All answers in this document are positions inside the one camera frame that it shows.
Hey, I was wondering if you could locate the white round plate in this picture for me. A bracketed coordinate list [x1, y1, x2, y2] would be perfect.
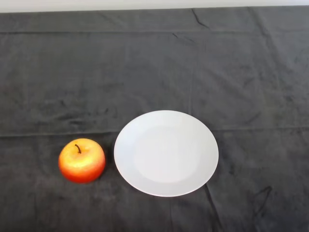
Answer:
[113, 110, 220, 198]

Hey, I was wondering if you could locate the red yellow apple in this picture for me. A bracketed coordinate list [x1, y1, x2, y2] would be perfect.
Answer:
[58, 138, 106, 184]

